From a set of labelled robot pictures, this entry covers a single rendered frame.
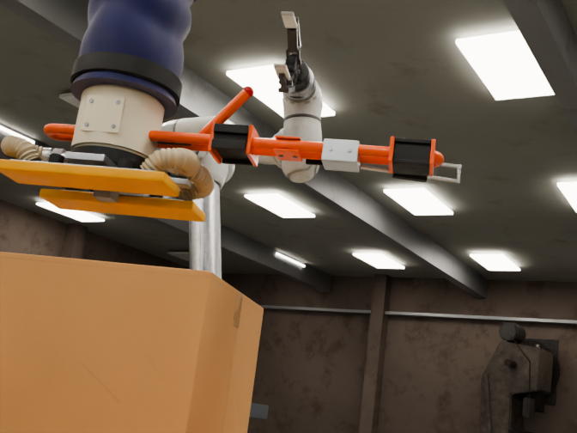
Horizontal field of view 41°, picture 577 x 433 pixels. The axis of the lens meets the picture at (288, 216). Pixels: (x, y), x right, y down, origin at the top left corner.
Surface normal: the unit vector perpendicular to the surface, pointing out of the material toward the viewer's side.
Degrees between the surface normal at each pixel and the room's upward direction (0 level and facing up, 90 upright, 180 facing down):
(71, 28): 90
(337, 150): 90
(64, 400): 90
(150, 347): 90
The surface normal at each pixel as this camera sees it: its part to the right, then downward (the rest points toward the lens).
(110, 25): -0.33, -0.22
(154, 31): 0.67, -0.38
